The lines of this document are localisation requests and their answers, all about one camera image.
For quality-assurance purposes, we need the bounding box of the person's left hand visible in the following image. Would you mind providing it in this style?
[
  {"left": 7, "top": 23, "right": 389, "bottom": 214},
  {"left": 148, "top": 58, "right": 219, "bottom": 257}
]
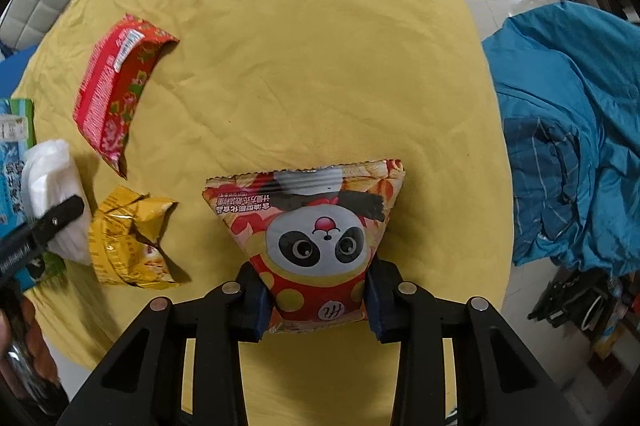
[{"left": 0, "top": 293, "right": 58, "bottom": 399}]

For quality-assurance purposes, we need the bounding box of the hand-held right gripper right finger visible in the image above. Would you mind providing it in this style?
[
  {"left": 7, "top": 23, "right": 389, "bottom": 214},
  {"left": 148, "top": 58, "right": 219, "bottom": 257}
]
[{"left": 364, "top": 259, "right": 574, "bottom": 426}]

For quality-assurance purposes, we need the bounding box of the yellow bed sheet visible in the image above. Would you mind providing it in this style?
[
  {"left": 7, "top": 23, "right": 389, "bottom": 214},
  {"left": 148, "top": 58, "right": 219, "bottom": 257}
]
[{"left": 11, "top": 0, "right": 514, "bottom": 422}]

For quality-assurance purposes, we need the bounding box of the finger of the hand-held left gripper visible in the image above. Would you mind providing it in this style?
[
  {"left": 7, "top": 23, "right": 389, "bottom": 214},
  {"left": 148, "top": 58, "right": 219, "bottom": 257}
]
[{"left": 31, "top": 195, "right": 86, "bottom": 252}]

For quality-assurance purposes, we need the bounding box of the folded black cart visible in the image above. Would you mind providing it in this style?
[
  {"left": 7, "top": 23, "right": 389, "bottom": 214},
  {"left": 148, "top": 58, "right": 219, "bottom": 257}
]
[{"left": 527, "top": 263, "right": 640, "bottom": 357}]

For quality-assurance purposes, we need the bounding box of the blue green snack package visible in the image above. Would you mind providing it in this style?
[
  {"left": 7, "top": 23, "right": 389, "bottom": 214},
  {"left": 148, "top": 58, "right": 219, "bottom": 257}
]
[{"left": 0, "top": 98, "right": 67, "bottom": 292}]

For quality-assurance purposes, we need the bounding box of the blue quilt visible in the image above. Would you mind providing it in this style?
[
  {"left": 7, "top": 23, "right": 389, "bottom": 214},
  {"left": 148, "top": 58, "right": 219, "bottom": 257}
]
[{"left": 481, "top": 2, "right": 640, "bottom": 278}]

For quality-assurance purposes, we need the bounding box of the panda print snack bag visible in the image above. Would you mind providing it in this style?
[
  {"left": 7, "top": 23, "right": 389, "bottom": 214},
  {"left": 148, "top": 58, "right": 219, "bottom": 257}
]
[{"left": 202, "top": 159, "right": 406, "bottom": 335}]

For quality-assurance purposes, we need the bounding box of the yellow snack bag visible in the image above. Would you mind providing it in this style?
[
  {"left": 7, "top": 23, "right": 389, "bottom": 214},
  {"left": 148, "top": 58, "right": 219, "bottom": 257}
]
[{"left": 89, "top": 186, "right": 180, "bottom": 291}]

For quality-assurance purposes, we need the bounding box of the white tissue pack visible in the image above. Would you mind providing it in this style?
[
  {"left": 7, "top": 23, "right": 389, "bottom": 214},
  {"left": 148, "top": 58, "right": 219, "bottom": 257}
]
[{"left": 22, "top": 139, "right": 93, "bottom": 266}]

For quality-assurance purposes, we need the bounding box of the red floral snack bag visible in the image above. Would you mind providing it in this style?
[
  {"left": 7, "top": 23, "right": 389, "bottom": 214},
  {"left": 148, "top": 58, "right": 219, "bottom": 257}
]
[{"left": 72, "top": 14, "right": 180, "bottom": 180}]

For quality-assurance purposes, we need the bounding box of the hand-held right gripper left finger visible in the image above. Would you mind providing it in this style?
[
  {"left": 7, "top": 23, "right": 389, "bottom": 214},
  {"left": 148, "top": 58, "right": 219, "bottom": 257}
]
[{"left": 56, "top": 264, "right": 275, "bottom": 426}]

